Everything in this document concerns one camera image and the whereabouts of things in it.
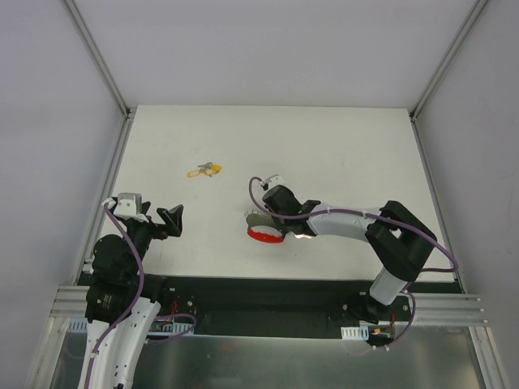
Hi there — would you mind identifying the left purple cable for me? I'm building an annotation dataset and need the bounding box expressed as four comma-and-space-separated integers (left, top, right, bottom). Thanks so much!
103, 198, 199, 361

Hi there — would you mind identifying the key with yellow window tag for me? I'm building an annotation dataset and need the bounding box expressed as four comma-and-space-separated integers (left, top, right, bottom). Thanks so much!
187, 166, 207, 178

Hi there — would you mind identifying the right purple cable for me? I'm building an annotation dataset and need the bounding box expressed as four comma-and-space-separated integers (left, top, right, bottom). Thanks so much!
247, 176, 459, 357

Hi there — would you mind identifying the left aluminium table rail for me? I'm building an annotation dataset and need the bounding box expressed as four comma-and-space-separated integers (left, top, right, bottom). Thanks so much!
71, 107, 136, 285

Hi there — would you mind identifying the purple cable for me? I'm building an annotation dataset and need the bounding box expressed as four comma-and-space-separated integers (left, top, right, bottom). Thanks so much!
247, 176, 459, 357
103, 198, 199, 361

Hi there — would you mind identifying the right aluminium table rail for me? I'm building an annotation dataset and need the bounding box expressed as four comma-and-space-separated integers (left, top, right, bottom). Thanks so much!
409, 116, 467, 293

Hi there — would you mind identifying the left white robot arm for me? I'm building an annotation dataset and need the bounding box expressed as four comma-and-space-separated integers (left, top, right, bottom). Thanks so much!
78, 193, 184, 388

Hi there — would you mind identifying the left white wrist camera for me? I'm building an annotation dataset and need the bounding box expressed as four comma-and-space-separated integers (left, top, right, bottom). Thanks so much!
101, 192, 148, 223

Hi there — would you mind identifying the white cable duct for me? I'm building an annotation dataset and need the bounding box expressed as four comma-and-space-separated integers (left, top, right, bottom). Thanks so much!
341, 326, 369, 341
67, 318, 193, 336

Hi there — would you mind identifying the aluminium table rail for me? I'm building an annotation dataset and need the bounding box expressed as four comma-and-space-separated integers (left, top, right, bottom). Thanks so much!
71, 107, 136, 285
409, 116, 467, 293

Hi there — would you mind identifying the left aluminium frame post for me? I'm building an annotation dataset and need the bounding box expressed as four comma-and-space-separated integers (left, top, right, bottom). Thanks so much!
60, 0, 134, 119

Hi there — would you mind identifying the right white cable duct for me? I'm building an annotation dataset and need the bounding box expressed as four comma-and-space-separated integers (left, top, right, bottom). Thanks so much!
341, 326, 369, 341

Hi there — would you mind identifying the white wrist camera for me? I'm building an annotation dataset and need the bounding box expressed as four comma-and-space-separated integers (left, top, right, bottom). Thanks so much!
101, 192, 148, 223
260, 174, 285, 191

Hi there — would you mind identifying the red handled key organizer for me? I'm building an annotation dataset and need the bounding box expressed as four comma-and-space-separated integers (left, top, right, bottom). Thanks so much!
245, 211, 285, 244

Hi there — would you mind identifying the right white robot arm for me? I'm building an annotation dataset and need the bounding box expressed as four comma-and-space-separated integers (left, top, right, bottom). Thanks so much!
262, 183, 437, 324

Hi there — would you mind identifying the right aluminium frame post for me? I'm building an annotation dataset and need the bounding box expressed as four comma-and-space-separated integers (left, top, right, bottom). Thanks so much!
410, 0, 491, 123

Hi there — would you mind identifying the front aluminium extrusion rail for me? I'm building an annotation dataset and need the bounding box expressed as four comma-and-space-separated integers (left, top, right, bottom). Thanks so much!
49, 285, 89, 318

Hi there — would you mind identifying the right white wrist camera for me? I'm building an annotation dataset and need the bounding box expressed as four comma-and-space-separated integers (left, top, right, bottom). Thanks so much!
260, 174, 285, 191

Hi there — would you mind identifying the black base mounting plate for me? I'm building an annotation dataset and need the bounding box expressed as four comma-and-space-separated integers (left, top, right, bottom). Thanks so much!
142, 275, 460, 340

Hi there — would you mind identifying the aluminium frame post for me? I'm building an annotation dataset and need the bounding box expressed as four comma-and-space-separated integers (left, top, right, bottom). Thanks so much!
60, 0, 134, 119
410, 0, 491, 123

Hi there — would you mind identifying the left white cable duct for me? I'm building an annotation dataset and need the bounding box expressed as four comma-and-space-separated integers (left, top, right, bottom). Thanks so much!
67, 318, 193, 336

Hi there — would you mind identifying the key with solid yellow tag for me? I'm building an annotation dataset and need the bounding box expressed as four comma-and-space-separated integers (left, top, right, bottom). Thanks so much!
198, 162, 222, 174

